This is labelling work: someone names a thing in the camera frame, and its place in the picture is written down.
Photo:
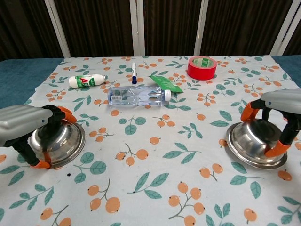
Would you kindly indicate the round metal bowl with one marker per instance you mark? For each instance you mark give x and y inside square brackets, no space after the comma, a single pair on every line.
[254,139]
[61,141]

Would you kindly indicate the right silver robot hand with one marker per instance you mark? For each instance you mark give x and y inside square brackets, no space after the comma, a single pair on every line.
[284,100]

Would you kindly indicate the floral printed tablecloth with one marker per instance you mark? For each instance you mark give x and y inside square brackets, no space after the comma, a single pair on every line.
[150,160]

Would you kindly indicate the dark folding partition screen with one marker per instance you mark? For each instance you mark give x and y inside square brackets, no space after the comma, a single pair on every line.
[94,26]

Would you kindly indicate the small white yogurt bottle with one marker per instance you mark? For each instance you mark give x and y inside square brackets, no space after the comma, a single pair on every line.
[84,80]

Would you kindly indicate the green sachet packet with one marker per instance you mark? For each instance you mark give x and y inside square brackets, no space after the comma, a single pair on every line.
[165,83]

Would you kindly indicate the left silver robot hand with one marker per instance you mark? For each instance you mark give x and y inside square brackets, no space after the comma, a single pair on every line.
[21,117]

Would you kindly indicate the red tape roll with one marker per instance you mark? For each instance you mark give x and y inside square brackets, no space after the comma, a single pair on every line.
[200,71]

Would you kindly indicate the clear plastic water bottle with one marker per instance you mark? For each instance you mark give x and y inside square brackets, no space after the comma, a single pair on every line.
[136,96]

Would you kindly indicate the white marker blue cap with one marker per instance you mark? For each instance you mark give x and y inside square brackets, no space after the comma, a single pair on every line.
[133,70]

